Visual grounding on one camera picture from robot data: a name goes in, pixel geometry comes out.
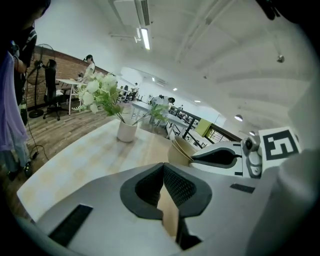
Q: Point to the black standing fan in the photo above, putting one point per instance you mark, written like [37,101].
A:
[37,75]

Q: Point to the ceiling air conditioner unit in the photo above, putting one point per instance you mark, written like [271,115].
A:
[140,11]

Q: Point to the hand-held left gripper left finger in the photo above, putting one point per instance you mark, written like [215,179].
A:
[107,200]

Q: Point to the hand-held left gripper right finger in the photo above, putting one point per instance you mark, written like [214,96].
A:
[220,200]

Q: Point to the white potted artificial flowers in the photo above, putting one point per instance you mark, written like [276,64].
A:
[127,132]

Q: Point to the white desk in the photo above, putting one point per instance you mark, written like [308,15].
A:
[70,81]

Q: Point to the beige bowl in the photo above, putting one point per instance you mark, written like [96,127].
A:
[186,146]
[175,157]

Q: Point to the long ceiling light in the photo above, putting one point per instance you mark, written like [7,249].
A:
[145,38]

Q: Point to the green cloth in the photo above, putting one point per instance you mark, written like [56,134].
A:
[203,127]

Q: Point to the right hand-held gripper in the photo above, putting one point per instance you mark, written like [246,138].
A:
[280,145]

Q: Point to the black office chair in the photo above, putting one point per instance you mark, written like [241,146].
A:
[51,82]

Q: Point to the black metal railing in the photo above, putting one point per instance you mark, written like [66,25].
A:
[190,117]

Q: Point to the round pendant lamp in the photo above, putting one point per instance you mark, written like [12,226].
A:
[238,118]
[252,133]

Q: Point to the white long table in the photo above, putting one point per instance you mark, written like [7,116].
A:
[175,120]

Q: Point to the ceiling dome fixture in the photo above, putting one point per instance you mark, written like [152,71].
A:
[280,59]

